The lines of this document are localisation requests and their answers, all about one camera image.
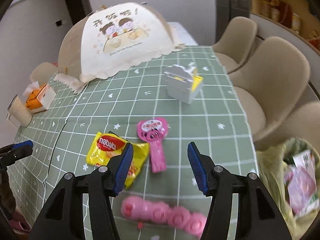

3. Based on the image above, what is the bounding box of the middle beige chair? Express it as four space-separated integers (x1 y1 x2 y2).
229 36 310 142

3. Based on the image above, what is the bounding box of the far beige chair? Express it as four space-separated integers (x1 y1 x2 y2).
212 16 258 74

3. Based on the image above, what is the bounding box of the beige chair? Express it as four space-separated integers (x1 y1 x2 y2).
254 101 320 152
212 16 258 74
229 36 310 142

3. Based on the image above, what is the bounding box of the pink caterpillar toy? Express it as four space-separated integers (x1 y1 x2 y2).
121 196 207 238

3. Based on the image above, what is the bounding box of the near beige chair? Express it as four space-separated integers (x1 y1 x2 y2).
254 101 320 152

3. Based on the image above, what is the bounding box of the trash bin yellow bag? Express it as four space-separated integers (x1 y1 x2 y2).
257 138 319 239

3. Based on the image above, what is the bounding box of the green grid tablecloth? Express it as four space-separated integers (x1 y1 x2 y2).
8 46 257 239

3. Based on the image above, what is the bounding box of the pink lollipop wrapper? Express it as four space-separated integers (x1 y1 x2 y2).
137 117 168 173

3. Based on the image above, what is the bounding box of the beige mesh food cover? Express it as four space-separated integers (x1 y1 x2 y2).
54 2 185 94

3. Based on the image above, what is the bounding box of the orange white tissue box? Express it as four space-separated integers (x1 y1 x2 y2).
23 81 56 114

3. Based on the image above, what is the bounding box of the yellow nabati wafer wrapper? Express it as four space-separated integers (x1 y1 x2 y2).
86 132 150 189

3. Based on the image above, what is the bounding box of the white yellow toy box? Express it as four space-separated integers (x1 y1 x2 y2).
164 62 203 105

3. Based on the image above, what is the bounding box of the beige cup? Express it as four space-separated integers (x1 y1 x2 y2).
7 95 33 129

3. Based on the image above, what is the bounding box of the green white snack bag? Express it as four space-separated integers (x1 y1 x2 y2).
284 150 319 218

